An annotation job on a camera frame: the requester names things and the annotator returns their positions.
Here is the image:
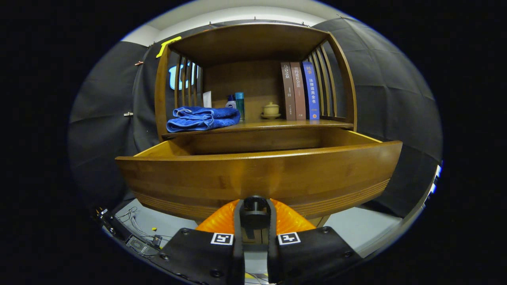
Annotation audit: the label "blue book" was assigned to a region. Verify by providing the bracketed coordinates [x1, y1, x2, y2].
[302, 61, 320, 120]

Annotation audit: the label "wooden countertop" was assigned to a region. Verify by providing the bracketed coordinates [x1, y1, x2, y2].
[162, 119, 354, 139]

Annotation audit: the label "grey electronic box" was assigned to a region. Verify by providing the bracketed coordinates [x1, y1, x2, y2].
[126, 236, 151, 255]

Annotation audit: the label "dark brown book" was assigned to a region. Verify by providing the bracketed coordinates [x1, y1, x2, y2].
[280, 62, 297, 121]

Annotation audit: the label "beige lidded tea cup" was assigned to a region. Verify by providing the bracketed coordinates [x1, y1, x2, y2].
[261, 101, 282, 120]

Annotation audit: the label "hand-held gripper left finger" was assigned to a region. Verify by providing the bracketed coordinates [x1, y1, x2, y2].
[152, 199, 245, 285]

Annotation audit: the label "teal bottle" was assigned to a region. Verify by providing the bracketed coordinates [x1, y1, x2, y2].
[235, 92, 245, 122]

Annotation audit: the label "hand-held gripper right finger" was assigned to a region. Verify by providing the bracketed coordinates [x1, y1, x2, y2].
[267, 199, 362, 285]

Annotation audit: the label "floor cables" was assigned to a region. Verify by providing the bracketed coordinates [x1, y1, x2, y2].
[117, 206, 175, 258]

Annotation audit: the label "reddish brown book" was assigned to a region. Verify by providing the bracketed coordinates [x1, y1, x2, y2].
[290, 62, 307, 120]

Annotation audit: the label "wooden cabinet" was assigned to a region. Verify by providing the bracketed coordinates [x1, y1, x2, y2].
[154, 23, 358, 229]

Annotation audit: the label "black drawer knob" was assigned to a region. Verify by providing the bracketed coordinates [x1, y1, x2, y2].
[240, 196, 272, 240]

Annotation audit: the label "folded blue towel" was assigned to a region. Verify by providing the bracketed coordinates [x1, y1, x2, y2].
[166, 106, 241, 133]

